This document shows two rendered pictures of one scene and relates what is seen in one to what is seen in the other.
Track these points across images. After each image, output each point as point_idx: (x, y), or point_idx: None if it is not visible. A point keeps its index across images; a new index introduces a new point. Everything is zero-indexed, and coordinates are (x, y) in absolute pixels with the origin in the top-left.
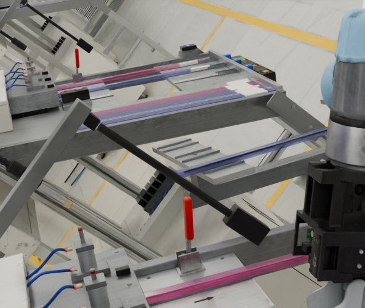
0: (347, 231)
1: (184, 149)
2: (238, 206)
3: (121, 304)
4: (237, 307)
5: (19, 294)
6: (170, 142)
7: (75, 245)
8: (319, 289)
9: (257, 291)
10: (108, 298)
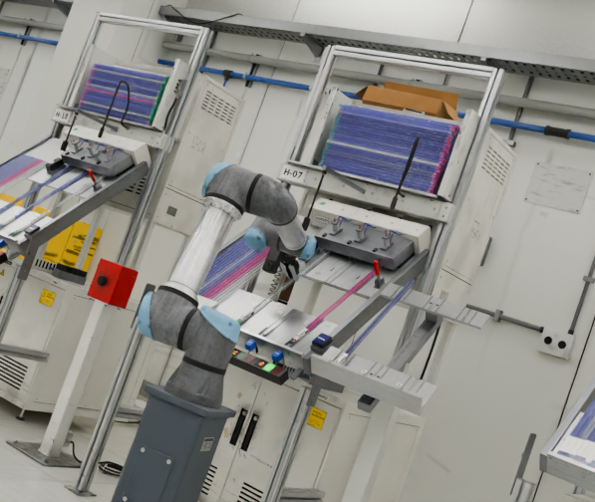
0: None
1: (455, 311)
2: (305, 217)
3: (355, 240)
4: (343, 279)
5: (389, 227)
6: (481, 320)
7: (387, 234)
8: (300, 262)
9: (343, 286)
10: (358, 236)
